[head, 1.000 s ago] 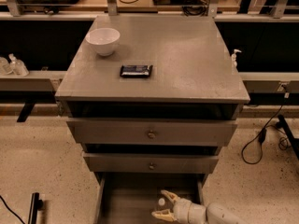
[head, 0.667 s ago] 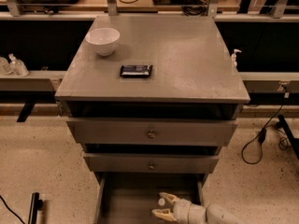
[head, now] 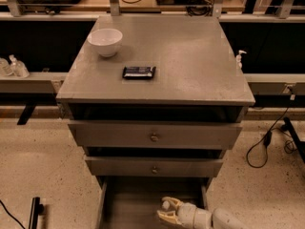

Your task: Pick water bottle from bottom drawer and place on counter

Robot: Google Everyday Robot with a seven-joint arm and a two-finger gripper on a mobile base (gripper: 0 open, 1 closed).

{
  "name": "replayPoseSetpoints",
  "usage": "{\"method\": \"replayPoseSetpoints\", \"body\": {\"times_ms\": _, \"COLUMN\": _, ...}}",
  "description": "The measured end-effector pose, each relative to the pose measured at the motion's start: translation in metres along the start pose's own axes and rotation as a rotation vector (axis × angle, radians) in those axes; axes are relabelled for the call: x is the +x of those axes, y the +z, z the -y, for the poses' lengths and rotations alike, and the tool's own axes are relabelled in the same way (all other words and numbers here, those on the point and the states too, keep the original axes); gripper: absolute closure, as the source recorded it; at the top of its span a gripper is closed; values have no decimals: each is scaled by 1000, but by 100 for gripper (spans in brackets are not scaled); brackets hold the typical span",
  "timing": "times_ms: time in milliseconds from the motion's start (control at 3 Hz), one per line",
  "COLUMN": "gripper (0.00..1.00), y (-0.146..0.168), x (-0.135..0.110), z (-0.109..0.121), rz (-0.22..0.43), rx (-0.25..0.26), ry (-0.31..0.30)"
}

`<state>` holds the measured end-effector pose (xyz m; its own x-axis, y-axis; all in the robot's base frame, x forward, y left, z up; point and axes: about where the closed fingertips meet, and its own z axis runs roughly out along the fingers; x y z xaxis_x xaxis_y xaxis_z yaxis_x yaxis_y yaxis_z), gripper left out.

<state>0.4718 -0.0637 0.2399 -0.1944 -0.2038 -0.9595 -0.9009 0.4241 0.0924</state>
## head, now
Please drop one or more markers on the bottom open grey drawer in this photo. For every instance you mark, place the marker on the bottom open grey drawer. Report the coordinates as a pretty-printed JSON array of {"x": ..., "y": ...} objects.
[{"x": 132, "y": 202}]

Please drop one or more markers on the grey drawer cabinet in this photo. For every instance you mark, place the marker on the grey drawer cabinet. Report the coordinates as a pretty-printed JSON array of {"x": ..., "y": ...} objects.
[{"x": 196, "y": 80}]

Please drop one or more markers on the clear plastic water bottle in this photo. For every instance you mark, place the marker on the clear plastic water bottle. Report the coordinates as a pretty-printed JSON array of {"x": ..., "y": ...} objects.
[{"x": 166, "y": 205}]

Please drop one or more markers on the white pump dispenser bottle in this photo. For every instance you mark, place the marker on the white pump dispenser bottle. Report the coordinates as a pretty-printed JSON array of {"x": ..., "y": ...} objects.
[{"x": 238, "y": 58}]

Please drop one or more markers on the middle grey drawer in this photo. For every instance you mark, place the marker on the middle grey drawer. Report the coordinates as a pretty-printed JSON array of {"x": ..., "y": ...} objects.
[{"x": 153, "y": 166}]

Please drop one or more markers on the top grey drawer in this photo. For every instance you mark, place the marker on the top grey drawer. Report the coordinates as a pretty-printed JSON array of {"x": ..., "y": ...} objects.
[{"x": 147, "y": 134}]

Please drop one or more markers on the white ceramic bowl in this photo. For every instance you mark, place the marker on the white ceramic bowl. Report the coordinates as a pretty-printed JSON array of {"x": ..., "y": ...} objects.
[{"x": 106, "y": 42}]

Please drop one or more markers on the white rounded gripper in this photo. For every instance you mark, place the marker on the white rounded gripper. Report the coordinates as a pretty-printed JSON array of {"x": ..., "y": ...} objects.
[{"x": 188, "y": 213}]

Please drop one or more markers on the black stand foot left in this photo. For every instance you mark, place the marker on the black stand foot left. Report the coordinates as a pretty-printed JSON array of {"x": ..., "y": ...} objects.
[{"x": 37, "y": 208}]

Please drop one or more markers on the black table leg right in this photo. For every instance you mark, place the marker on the black table leg right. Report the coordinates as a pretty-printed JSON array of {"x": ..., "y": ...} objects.
[{"x": 300, "y": 145}]

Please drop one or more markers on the clear sanitizer bottle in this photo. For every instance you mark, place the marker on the clear sanitizer bottle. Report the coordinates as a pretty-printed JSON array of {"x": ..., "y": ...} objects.
[{"x": 18, "y": 67}]

